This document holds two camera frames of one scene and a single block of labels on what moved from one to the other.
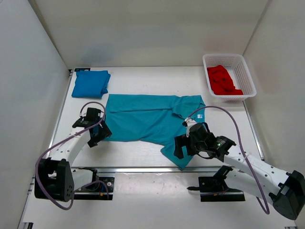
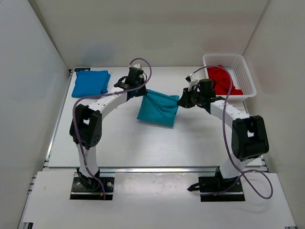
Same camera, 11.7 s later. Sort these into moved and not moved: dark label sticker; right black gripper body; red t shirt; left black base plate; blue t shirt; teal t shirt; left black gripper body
Moved: teal t shirt; left black gripper body; right black gripper body
Not moved: dark label sticker; red t shirt; blue t shirt; left black base plate
